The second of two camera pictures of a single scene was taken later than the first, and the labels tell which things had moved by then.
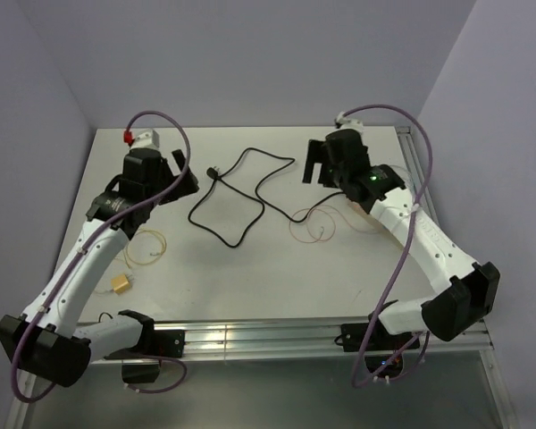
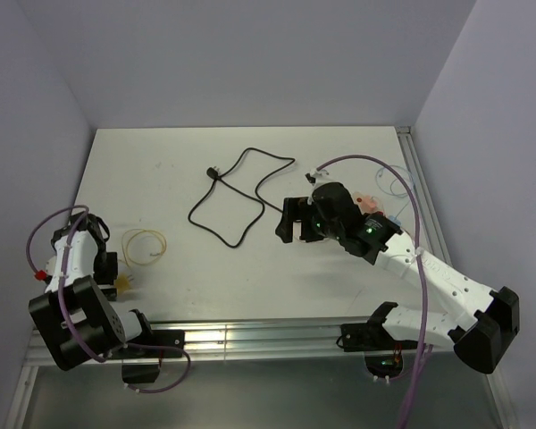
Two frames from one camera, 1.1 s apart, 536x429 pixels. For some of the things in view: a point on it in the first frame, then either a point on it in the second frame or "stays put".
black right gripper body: (319, 153) -> (300, 208)
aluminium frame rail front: (298, 339) stays put
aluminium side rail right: (417, 172) stays put
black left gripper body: (185, 187) -> (104, 266)
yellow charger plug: (120, 283) stays put
